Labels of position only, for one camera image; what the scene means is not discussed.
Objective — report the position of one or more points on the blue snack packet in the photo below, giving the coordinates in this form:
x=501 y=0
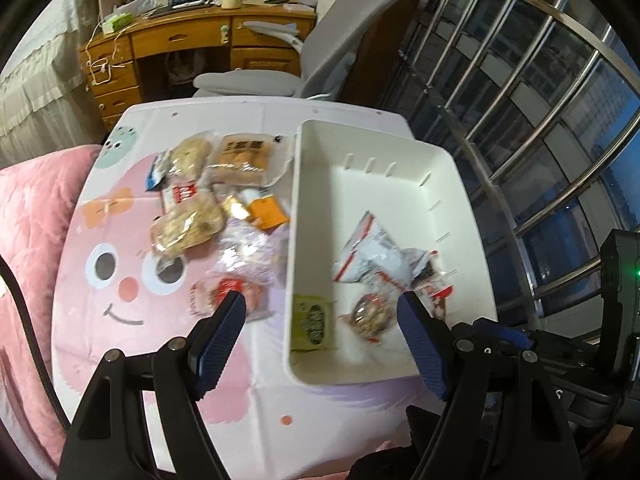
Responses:
x=156 y=172

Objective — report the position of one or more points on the small green snack packet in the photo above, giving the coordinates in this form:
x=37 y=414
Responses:
x=312 y=322

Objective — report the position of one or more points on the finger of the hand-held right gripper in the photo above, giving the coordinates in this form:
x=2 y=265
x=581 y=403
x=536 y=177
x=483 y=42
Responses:
x=515 y=336
x=570 y=357

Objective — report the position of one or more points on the small yellow snack packet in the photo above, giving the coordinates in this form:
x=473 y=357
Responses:
x=234 y=207

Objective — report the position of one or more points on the clear purple labelled packet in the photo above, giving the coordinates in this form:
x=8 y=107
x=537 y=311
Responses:
x=247 y=252

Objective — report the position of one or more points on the person's black clothing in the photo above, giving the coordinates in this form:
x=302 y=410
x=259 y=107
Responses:
x=390 y=465

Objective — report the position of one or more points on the white plastic bin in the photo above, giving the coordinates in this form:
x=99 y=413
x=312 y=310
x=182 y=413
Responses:
x=380 y=200

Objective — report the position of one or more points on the grey office chair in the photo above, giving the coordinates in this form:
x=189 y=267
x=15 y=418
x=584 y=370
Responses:
x=335 y=45

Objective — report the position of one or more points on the white flat box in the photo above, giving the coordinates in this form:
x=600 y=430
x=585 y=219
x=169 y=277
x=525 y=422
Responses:
x=300 y=6

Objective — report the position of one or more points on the orange snack packet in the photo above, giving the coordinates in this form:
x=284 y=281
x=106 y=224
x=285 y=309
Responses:
x=267 y=212

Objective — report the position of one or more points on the wooden desk with drawers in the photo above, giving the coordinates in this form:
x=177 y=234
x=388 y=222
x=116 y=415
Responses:
x=175 y=37

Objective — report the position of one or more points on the red snack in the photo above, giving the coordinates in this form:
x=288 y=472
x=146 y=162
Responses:
x=230 y=294
x=372 y=316

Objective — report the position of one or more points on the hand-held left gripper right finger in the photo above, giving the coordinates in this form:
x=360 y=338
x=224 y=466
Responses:
x=422 y=345

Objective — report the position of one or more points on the green tissue box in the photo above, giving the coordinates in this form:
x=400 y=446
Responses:
x=117 y=22

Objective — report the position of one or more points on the stainless steel window railing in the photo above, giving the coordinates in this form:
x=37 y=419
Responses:
x=550 y=108

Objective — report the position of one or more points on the pink blanket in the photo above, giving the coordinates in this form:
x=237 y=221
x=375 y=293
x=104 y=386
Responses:
x=30 y=210

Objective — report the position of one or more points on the dark brown snack packet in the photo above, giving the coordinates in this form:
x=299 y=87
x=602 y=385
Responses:
x=425 y=270

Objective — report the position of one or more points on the bread pack with brown label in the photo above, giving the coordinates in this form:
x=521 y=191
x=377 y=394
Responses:
x=242 y=155

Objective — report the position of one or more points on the silver white packet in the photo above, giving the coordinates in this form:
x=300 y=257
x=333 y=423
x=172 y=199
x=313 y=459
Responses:
x=370 y=255

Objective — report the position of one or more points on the white plastic bag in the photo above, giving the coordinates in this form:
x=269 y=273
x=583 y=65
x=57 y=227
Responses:
x=137 y=6

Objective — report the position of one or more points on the pale pastry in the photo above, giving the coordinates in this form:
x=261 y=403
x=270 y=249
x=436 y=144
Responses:
x=189 y=155
x=187 y=222

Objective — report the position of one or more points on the small white black packet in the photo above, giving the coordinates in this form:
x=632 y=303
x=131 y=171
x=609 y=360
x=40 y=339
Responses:
x=250 y=191

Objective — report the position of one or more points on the red and white snack packet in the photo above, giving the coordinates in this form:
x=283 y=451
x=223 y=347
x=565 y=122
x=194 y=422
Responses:
x=181 y=194

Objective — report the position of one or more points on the clear packet of dark snacks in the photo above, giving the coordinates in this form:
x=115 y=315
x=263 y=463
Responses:
x=437 y=295

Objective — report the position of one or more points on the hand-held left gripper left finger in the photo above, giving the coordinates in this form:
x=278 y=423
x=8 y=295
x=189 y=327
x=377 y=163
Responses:
x=220 y=345

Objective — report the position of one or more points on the white cartoon folding table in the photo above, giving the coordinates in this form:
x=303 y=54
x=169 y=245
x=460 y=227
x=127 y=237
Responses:
x=150 y=340

